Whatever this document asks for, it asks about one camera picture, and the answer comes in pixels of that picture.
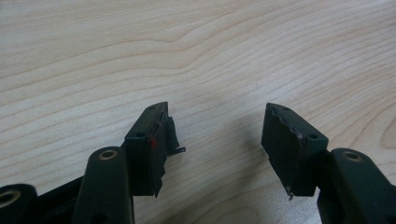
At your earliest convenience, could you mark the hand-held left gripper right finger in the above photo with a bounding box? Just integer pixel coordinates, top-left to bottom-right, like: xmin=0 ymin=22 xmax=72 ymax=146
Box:
xmin=261 ymin=102 xmax=396 ymax=224

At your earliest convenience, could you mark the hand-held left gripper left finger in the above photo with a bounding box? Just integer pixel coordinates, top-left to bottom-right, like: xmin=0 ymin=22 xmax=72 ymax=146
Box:
xmin=71 ymin=101 xmax=187 ymax=224

